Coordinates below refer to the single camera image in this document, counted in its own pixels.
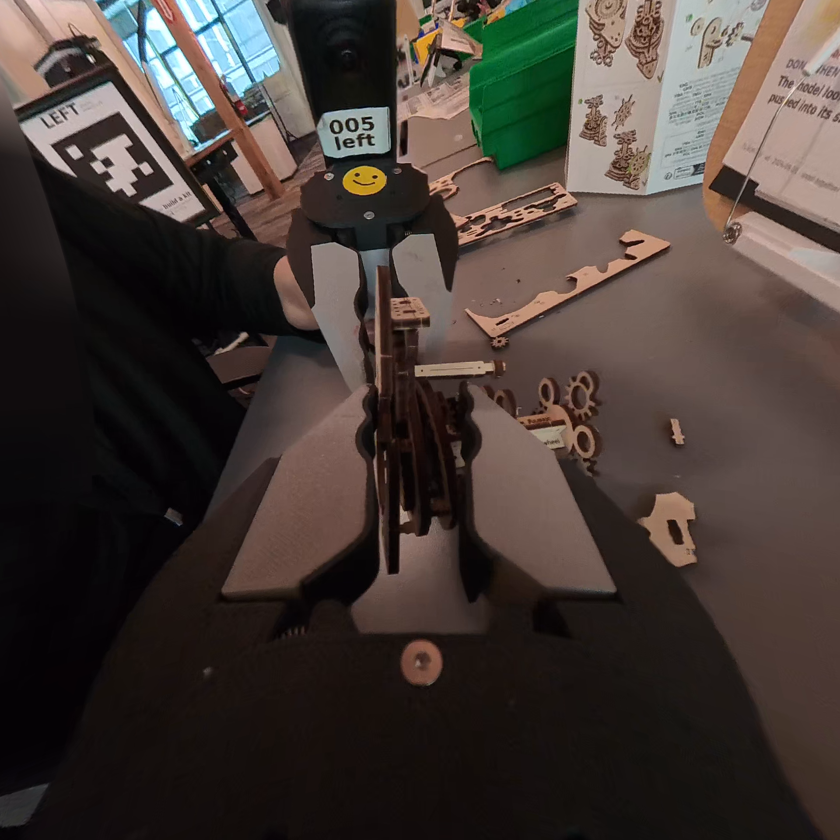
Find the white printed kit box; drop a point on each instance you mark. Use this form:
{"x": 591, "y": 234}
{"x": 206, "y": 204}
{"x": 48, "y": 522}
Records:
{"x": 656, "y": 131}

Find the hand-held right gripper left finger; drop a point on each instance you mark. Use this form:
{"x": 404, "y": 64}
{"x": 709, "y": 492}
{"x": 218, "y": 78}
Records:
{"x": 295, "y": 525}

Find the person's black shirt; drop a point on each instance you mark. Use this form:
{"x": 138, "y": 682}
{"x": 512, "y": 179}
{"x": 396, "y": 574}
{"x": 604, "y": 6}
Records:
{"x": 98, "y": 472}

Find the wooden gear model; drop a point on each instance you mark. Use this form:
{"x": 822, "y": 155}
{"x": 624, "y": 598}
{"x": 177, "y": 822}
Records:
{"x": 420, "y": 453}

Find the person's left forearm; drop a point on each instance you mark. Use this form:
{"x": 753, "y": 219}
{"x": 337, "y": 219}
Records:
{"x": 164, "y": 275}

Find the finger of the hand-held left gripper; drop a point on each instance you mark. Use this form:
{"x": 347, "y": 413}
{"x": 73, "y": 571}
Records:
{"x": 426, "y": 269}
{"x": 338, "y": 302}

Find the small wooden peg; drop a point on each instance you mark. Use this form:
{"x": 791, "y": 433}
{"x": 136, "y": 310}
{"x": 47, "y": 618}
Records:
{"x": 677, "y": 432}

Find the wooden sheet with large cutouts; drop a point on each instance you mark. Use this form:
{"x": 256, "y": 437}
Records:
{"x": 446, "y": 186}

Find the small wooden bracket piece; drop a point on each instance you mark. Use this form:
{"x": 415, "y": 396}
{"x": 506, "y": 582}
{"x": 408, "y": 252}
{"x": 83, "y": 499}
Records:
{"x": 659, "y": 518}

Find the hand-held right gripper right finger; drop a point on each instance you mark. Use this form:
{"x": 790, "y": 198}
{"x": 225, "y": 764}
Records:
{"x": 544, "y": 525}

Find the black framed marker sign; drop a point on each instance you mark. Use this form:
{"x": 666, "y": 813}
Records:
{"x": 105, "y": 138}

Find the wooden sheet with rectangular cutout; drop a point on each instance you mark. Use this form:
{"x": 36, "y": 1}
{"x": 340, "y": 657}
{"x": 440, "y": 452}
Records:
{"x": 564, "y": 200}

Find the wavy wooden sheet offcut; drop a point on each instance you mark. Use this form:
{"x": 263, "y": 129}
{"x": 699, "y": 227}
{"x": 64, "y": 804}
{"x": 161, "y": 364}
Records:
{"x": 630, "y": 253}

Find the instruction sheet on stand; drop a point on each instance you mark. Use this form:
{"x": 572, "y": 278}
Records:
{"x": 787, "y": 170}

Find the green plastic bin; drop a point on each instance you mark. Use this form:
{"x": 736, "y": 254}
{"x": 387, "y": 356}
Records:
{"x": 518, "y": 111}

